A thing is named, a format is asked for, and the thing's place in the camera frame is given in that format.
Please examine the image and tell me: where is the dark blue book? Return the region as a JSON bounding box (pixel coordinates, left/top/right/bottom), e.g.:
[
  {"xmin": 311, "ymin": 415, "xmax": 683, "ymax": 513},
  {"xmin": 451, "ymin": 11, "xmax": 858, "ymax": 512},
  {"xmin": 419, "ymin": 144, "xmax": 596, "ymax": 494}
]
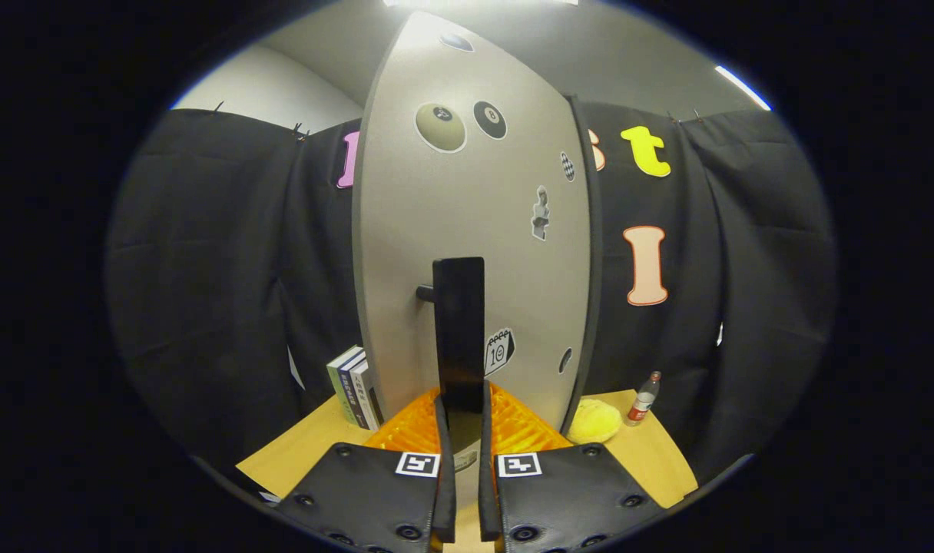
[{"xmin": 338, "ymin": 352, "xmax": 372, "ymax": 429}]

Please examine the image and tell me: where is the black backdrop cloth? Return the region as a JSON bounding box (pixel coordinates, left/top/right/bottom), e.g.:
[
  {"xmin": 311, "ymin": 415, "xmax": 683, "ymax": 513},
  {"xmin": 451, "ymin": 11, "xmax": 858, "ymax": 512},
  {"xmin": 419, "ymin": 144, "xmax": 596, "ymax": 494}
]
[{"xmin": 106, "ymin": 100, "xmax": 836, "ymax": 492}]

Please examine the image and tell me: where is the ceiling strip light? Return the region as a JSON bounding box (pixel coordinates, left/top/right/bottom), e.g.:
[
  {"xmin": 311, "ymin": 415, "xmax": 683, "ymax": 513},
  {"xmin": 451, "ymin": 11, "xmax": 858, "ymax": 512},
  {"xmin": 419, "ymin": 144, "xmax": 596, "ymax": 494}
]
[{"xmin": 715, "ymin": 65, "xmax": 773, "ymax": 111}]

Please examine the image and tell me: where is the clear bottle with red label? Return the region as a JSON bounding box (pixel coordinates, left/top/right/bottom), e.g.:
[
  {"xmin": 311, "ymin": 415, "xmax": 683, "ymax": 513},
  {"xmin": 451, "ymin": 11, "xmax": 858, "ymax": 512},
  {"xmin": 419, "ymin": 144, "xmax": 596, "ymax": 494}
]
[{"xmin": 627, "ymin": 371, "xmax": 662, "ymax": 426}]

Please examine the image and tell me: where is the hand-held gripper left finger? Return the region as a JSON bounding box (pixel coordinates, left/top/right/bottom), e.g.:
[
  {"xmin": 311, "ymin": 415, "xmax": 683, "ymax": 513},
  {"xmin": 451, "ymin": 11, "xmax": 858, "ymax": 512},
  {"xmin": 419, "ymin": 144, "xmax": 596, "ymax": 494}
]
[{"xmin": 271, "ymin": 388, "xmax": 458, "ymax": 553}]

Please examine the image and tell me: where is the grey book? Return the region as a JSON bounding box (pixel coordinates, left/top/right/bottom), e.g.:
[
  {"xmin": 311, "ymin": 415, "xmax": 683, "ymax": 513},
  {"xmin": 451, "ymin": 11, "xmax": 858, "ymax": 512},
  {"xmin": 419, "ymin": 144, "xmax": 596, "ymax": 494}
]
[{"xmin": 349, "ymin": 359, "xmax": 383, "ymax": 431}]

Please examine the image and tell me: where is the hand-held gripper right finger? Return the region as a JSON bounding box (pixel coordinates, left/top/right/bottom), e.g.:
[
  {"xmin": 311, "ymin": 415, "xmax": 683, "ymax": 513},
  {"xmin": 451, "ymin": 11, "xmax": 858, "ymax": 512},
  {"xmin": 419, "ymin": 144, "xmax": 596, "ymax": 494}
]
[{"xmin": 479, "ymin": 382, "xmax": 667, "ymax": 553}]

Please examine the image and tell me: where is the green and white book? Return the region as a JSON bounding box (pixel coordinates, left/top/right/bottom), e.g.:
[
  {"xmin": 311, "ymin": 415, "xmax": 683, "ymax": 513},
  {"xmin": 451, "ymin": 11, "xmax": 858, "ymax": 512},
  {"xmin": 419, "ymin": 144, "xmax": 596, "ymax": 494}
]
[{"xmin": 326, "ymin": 346, "xmax": 364, "ymax": 426}]

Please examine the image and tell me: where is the dark grey shoe cabinet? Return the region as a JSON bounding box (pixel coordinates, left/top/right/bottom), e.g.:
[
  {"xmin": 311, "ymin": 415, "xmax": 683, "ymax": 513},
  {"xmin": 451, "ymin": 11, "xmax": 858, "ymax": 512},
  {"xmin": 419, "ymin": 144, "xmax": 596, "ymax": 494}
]
[{"xmin": 563, "ymin": 94, "xmax": 604, "ymax": 435}]

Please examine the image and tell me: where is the yellow plush toy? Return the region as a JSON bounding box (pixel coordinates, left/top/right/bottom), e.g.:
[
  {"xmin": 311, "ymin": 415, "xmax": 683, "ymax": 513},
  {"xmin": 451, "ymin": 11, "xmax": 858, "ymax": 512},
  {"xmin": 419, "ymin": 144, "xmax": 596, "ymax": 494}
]
[{"xmin": 565, "ymin": 398, "xmax": 623, "ymax": 445}]

